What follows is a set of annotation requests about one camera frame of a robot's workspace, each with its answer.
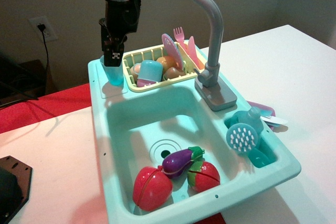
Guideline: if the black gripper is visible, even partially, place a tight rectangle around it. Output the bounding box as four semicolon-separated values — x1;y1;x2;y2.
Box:
99;0;141;67

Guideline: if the translucent blue toy cup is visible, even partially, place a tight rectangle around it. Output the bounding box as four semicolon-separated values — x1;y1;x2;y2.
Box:
100;56;123;86

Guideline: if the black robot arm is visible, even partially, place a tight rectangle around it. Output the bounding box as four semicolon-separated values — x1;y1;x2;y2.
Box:
99;0;141;67

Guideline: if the blue cup in rack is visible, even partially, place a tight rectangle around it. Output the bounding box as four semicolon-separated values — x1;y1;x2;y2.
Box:
138;60;163;82

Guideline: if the pink cup in rack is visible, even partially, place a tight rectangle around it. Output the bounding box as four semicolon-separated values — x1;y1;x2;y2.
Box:
137;78;156;88

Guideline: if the teal toy sink unit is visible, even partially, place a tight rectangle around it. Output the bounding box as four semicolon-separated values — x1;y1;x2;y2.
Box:
88;60;301;223

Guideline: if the yellow dish rack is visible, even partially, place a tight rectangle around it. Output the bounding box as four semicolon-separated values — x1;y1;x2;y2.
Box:
123;42;207;92

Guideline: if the orange toy food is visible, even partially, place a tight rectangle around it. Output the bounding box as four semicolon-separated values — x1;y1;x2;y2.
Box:
156;56;176;74

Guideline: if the pink toy plate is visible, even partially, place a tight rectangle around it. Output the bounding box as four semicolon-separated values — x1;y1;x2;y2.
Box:
161;34;184;70

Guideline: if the pink toy fork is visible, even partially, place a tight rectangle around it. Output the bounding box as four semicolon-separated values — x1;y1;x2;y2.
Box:
173;27;187;52

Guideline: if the pink toy knife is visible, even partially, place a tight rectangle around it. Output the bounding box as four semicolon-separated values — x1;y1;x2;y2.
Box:
188;36;201;69

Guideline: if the grey toy faucet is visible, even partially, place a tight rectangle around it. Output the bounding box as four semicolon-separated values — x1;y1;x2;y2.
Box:
192;0;237;111

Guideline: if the red cloth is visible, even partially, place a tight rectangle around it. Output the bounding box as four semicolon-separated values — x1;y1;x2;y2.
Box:
1;84;91;133

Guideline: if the purple toy eggplant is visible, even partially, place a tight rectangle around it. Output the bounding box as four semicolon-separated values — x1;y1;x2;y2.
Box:
162;146;205;179

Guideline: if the red toy apple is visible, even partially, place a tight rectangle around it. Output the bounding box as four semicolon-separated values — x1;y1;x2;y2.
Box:
132;166;173;211

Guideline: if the red toy strawberry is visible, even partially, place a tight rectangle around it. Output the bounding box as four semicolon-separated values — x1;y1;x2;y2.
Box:
187;161;221;193

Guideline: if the teal soap bottle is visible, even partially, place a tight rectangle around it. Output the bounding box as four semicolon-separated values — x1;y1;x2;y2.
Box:
230;106;264;134

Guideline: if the teal dish brush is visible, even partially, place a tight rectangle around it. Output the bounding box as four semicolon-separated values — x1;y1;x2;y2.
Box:
226;123;271;168

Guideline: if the white wall outlet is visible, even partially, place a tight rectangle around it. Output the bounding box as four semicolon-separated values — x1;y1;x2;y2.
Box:
28;16;58;42

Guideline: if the black power cable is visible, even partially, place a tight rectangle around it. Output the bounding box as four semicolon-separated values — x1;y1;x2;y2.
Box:
37;23;50;70

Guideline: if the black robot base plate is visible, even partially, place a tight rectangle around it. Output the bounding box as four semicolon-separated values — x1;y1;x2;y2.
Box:
1;156;33;223

